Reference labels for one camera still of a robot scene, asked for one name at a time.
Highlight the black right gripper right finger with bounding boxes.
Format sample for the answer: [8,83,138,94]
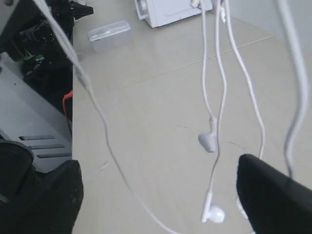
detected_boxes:
[236,154,312,234]

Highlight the clear plastic container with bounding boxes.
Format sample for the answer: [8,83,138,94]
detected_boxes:
[88,20,132,52]

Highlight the grey metal base plate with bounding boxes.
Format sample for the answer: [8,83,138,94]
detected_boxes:
[0,53,72,173]

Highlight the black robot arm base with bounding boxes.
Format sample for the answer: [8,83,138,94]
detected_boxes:
[0,0,94,122]

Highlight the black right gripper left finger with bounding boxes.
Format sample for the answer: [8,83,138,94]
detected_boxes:
[0,160,84,234]

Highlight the white microwave oven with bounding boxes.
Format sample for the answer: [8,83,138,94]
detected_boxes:
[134,0,201,28]

